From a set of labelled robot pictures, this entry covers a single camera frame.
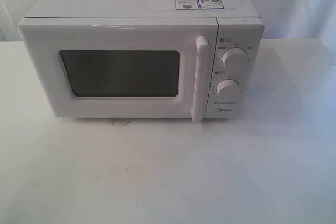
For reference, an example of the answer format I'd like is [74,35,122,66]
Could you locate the white microwave door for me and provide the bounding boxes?
[18,18,218,122]

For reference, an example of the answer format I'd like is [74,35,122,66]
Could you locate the white microwave oven body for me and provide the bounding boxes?
[24,0,264,119]

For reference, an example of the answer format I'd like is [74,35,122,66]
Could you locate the lower white control knob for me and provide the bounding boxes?
[217,79,240,95]

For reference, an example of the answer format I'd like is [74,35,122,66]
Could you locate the white control knob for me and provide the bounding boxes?
[217,79,240,95]
[222,47,248,68]

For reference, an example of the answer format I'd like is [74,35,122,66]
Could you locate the upper white control knob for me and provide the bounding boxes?
[222,47,248,68]

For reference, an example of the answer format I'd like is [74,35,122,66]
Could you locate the blue white warning sticker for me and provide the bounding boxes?
[175,0,224,10]

